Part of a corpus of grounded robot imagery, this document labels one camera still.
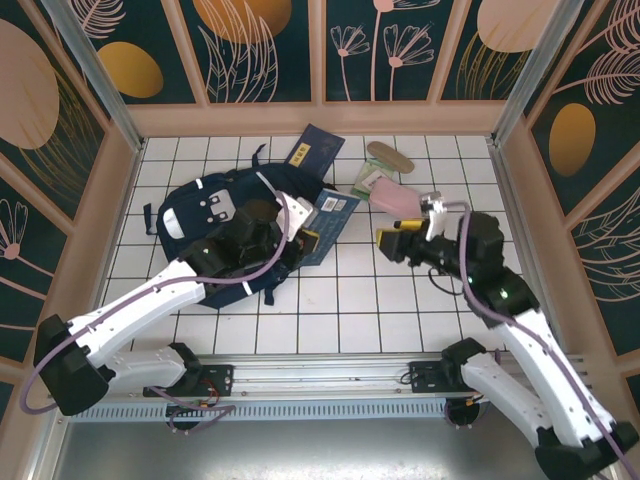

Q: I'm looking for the pink pencil case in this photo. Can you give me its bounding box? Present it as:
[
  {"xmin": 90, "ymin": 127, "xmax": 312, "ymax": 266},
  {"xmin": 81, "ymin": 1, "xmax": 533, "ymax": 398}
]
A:
[{"xmin": 368, "ymin": 178, "xmax": 426, "ymax": 220}]

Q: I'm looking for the blue book with barcode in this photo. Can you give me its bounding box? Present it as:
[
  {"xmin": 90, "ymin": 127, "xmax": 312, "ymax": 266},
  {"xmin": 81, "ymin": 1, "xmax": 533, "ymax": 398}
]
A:
[{"xmin": 298, "ymin": 187, "xmax": 362, "ymax": 267}]

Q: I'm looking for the green notebook with white label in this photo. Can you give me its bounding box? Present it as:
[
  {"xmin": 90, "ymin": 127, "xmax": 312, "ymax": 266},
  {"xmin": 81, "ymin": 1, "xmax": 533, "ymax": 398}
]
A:
[{"xmin": 351, "ymin": 159, "xmax": 396, "ymax": 201}]

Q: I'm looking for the navy blue backpack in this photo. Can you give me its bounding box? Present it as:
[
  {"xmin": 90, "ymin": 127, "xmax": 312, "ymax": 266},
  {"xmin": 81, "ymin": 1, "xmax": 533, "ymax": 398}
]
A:
[{"xmin": 142, "ymin": 143, "xmax": 334, "ymax": 312}]

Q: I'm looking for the tan pencil pouch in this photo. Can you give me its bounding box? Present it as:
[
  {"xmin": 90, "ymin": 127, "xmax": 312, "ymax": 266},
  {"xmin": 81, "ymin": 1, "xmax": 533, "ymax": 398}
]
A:
[{"xmin": 366, "ymin": 141, "xmax": 416, "ymax": 175}]

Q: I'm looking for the navy book with yellow label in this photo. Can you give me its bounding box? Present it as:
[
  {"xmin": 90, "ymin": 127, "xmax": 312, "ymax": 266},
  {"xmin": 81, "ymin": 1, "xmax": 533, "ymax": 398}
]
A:
[{"xmin": 287, "ymin": 123, "xmax": 347, "ymax": 180}]

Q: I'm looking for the steel tray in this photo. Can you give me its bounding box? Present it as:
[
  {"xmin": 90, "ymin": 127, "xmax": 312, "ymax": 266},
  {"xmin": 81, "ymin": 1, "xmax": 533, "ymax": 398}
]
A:
[{"xmin": 29, "ymin": 394, "xmax": 621, "ymax": 480}]

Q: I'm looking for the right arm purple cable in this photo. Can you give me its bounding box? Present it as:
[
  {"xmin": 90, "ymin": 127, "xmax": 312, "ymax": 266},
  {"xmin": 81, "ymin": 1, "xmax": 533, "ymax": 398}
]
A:
[{"xmin": 439, "ymin": 199, "xmax": 634, "ymax": 474}]

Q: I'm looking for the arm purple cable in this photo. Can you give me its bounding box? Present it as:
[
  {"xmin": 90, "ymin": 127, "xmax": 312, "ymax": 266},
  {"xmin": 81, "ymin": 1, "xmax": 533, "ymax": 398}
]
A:
[
  {"xmin": 19, "ymin": 192, "xmax": 301, "ymax": 436},
  {"xmin": 439, "ymin": 199, "xmax": 634, "ymax": 474}
]

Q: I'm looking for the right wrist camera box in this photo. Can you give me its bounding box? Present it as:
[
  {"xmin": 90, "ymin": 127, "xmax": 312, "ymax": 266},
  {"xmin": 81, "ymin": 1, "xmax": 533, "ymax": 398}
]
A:
[{"xmin": 418, "ymin": 189, "xmax": 464, "ymax": 242}]

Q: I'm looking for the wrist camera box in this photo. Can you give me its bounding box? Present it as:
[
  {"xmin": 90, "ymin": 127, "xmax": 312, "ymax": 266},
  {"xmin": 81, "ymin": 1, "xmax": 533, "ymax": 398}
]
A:
[
  {"xmin": 276, "ymin": 191, "xmax": 317, "ymax": 235},
  {"xmin": 418, "ymin": 189, "xmax": 464, "ymax": 242}
]

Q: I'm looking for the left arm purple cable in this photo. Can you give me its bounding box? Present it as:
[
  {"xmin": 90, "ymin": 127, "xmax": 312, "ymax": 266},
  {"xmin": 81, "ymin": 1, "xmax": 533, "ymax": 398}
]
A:
[{"xmin": 19, "ymin": 192, "xmax": 301, "ymax": 436}]

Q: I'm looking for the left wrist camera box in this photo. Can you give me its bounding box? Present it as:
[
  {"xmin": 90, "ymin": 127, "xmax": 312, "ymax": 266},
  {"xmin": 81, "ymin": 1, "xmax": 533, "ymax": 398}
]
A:
[{"xmin": 276, "ymin": 191, "xmax": 317, "ymax": 235}]

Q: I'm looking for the aluminium side rail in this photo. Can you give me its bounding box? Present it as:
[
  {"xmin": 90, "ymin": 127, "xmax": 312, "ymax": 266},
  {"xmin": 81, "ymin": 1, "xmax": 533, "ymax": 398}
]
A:
[{"xmin": 487, "ymin": 139, "xmax": 571, "ymax": 356}]

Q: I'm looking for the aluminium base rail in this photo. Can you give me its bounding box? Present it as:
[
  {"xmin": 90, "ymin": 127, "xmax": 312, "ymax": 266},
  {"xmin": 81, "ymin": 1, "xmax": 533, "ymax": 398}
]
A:
[{"xmin": 47, "ymin": 352, "xmax": 599, "ymax": 401}]

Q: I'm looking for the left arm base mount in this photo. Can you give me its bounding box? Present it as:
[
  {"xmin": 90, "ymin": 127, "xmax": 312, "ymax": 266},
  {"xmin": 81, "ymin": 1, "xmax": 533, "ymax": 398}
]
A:
[{"xmin": 143, "ymin": 363, "xmax": 235, "ymax": 399}]

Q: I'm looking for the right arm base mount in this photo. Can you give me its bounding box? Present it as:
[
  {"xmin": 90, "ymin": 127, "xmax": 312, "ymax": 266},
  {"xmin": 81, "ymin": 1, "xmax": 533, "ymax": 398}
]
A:
[{"xmin": 407, "ymin": 360, "xmax": 471, "ymax": 399}]

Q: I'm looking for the aluminium corner post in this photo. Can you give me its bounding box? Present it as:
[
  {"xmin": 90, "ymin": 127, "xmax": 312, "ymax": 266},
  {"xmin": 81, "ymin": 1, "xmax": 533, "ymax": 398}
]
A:
[
  {"xmin": 489, "ymin": 0, "xmax": 586, "ymax": 146},
  {"xmin": 39, "ymin": 0, "xmax": 147, "ymax": 154}
]

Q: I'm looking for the grey slotted cable duct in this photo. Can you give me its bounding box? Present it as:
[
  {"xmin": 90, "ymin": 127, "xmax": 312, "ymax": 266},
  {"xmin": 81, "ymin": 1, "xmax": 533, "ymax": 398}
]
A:
[{"xmin": 67, "ymin": 403, "xmax": 451, "ymax": 422}]

